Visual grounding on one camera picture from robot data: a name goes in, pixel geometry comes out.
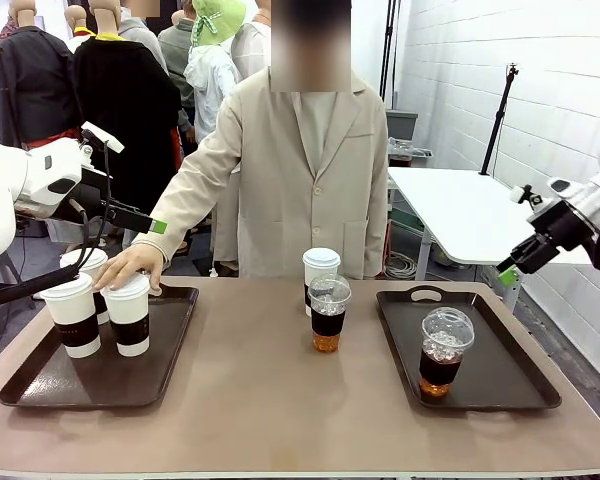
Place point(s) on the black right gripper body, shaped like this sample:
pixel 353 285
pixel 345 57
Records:
pixel 562 225

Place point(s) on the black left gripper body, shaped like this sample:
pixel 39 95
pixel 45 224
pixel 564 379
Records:
pixel 87 202

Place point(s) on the white lidded paper coffee cup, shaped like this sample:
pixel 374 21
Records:
pixel 75 320
pixel 128 320
pixel 320 265
pixel 97 260

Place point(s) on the clear iced coffee cup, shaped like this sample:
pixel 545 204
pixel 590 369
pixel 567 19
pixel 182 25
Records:
pixel 328 312
pixel 442 352

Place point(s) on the person's right beige-sleeved forearm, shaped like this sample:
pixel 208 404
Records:
pixel 180 205

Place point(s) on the dark brown plastic tray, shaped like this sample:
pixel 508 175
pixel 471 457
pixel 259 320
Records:
pixel 80 380
pixel 500 360

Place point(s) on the person's right hand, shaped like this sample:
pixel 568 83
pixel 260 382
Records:
pixel 130 265

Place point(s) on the large white table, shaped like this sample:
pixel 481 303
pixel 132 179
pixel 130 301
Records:
pixel 455 210

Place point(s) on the mannequin in black robe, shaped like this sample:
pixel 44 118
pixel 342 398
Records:
pixel 130 100

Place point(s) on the black tripod stand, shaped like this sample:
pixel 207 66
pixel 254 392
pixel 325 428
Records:
pixel 500 120

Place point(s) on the green crate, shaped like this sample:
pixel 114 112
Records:
pixel 405 220

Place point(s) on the mannequin in dark jacket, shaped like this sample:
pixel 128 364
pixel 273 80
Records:
pixel 30 85

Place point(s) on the mannequin in white jacket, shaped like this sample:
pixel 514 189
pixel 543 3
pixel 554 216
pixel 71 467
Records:
pixel 212 85

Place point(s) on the clear plastic container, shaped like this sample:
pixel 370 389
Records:
pixel 410 152

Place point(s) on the person in gray-green jacket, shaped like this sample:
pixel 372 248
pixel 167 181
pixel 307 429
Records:
pixel 177 55

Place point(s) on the person in beige coat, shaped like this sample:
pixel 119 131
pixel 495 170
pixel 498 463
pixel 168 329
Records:
pixel 300 175

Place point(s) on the person in gray hoodie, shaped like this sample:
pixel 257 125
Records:
pixel 140 35

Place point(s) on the gray plastic bin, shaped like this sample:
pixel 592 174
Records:
pixel 402 125

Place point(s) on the mannequin with red yellow collar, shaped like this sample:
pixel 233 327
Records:
pixel 77 20

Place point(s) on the mannequin in white shirt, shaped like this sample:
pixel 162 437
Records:
pixel 252 47

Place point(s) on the green bucket hat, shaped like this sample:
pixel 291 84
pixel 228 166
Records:
pixel 217 20

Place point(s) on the black light stand pole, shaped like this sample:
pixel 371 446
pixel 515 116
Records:
pixel 389 45

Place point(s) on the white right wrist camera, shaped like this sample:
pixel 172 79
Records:
pixel 522 194

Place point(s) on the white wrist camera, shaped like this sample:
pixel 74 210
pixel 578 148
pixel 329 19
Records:
pixel 522 194
pixel 102 136

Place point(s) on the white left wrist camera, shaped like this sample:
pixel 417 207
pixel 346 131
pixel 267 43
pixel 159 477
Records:
pixel 102 136

